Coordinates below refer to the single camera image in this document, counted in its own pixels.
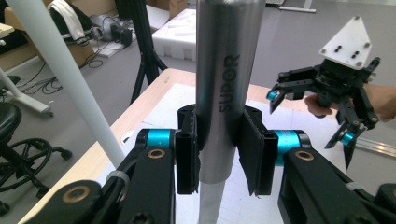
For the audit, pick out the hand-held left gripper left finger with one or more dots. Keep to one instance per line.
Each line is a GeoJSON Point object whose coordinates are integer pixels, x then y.
{"type": "Point", "coordinates": [186, 155]}

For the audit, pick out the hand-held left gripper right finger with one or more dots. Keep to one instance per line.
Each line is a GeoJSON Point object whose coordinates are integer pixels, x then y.
{"type": "Point", "coordinates": [258, 161]}

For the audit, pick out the black tripod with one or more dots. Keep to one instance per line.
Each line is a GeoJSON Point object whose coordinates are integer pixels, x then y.
{"type": "Point", "coordinates": [146, 46]}

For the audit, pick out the white foam block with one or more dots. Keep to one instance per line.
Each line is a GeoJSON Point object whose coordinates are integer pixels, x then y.
{"type": "Point", "coordinates": [174, 34]}

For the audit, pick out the grey and black device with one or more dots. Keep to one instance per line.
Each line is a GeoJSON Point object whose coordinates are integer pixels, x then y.
{"type": "Point", "coordinates": [116, 31]}

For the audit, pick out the brown cardboard box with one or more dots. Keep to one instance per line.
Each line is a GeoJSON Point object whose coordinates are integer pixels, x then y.
{"type": "Point", "coordinates": [77, 54]}

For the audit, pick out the white plastic pipe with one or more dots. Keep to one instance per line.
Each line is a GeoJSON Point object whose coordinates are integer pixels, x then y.
{"type": "Point", "coordinates": [62, 68]}

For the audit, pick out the white desk leg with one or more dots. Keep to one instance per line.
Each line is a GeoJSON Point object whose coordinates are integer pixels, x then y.
{"type": "Point", "coordinates": [28, 102]}

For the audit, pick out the white and black cloth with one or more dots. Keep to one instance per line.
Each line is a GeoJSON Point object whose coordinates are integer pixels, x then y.
{"type": "Point", "coordinates": [70, 18]}

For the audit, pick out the aluminium rail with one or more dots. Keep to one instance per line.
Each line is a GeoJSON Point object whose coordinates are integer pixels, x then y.
{"type": "Point", "coordinates": [376, 147]}

